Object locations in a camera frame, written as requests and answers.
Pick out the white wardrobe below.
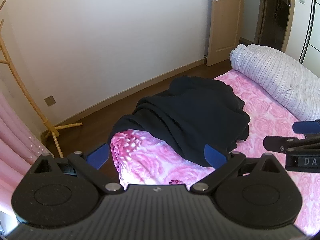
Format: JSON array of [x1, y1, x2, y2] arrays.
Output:
[[299, 0, 320, 67]]

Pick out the black garment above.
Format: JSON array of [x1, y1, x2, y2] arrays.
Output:
[[107, 76, 251, 168]]

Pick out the wooden door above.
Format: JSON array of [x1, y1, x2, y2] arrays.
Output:
[[206, 0, 247, 67]]

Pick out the wooden coat rack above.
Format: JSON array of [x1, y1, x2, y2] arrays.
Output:
[[0, 0, 83, 158]]

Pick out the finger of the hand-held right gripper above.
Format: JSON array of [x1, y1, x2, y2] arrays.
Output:
[[263, 135, 320, 153], [292, 119, 320, 134]]

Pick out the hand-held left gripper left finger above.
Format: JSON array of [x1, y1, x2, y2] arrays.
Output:
[[32, 142, 125, 194]]

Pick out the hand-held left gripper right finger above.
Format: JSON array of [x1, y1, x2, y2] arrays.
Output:
[[190, 144, 288, 195]]

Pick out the wooden door frame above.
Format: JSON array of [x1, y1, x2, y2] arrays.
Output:
[[257, 0, 297, 54]]

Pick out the pink floral blanket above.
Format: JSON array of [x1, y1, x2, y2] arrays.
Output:
[[110, 70, 320, 230]]

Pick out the rolled white striped quilt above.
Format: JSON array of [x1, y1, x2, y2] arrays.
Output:
[[230, 44, 320, 122]]

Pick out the pink curtain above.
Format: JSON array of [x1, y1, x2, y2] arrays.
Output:
[[0, 90, 54, 220]]

